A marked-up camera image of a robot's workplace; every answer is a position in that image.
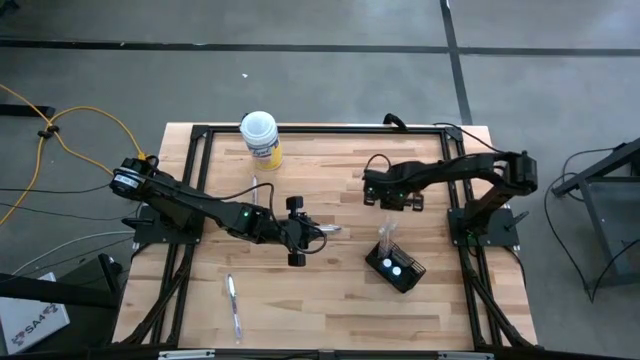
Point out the white SA4 box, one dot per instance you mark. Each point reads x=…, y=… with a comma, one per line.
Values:
x=30, y=320

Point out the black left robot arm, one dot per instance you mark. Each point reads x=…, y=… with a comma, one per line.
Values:
x=200, y=210

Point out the yellow Lysol wipes canister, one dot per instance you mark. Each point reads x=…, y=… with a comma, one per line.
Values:
x=261, y=142

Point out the black aluminium table frame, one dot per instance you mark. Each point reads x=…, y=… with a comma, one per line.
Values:
x=325, y=129

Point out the silver bracket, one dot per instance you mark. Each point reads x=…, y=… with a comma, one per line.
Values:
x=187, y=355
x=465, y=356

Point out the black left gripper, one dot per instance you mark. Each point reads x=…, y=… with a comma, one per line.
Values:
x=300, y=235

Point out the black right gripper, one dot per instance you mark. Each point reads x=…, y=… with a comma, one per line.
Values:
x=395, y=187

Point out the black floor tape strip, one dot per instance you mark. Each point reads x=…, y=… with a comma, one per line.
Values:
x=457, y=75
x=250, y=48

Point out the black stand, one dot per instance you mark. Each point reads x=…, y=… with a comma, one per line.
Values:
x=55, y=296

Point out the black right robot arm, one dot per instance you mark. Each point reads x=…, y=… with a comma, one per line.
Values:
x=465, y=167

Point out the black floor bar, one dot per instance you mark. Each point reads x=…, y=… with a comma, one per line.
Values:
x=27, y=111

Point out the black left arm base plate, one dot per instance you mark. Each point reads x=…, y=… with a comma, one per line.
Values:
x=165, y=237

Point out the black side table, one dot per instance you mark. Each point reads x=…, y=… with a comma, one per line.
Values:
x=600, y=168

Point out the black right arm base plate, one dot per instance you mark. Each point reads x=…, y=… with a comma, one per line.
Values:
x=502, y=235

